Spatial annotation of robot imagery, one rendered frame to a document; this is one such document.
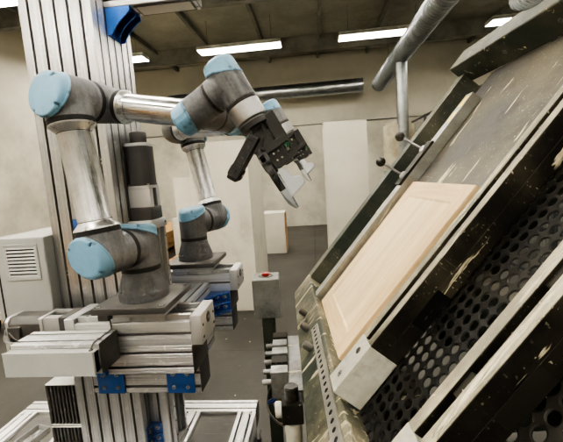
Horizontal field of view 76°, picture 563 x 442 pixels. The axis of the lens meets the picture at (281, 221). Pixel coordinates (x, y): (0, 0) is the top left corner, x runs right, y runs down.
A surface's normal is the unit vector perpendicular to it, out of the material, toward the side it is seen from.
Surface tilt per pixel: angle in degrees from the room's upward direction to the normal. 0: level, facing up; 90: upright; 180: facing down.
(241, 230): 90
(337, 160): 90
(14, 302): 90
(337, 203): 90
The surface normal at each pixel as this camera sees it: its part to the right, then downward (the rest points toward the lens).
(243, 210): -0.09, 0.14
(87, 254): -0.29, 0.27
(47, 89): -0.33, 0.01
